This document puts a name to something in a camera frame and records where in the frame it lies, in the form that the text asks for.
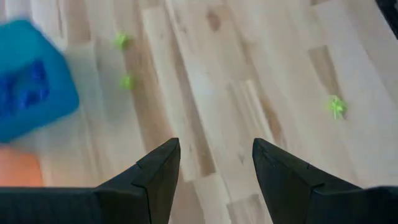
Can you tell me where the teal plastic bin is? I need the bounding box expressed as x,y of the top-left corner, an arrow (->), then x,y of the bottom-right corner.
0,19 -> 80,144

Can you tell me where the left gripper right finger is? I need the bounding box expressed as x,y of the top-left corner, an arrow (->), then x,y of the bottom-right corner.
252,138 -> 398,224

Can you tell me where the orange translucent plastic bin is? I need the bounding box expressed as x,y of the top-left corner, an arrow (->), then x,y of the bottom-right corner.
0,146 -> 44,187

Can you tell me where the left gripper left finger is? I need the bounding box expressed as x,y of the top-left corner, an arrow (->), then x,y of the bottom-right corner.
0,138 -> 182,224

